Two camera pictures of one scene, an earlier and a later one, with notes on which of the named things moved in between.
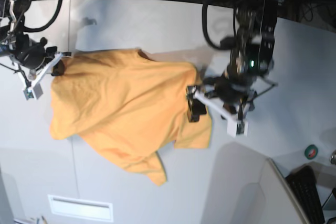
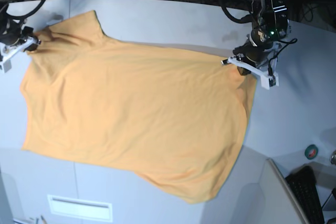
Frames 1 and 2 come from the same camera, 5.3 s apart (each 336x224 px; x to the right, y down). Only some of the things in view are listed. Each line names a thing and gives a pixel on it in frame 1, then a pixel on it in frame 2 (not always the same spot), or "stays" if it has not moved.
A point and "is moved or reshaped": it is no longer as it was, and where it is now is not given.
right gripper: x=229 y=90 -> x=252 y=54
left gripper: x=32 y=55 -> x=12 y=33
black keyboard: x=303 y=181 stays
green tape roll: x=311 y=151 stays
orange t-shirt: x=129 y=105 is moved or reshaped
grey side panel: x=271 y=201 stays
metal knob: x=333 y=158 stays
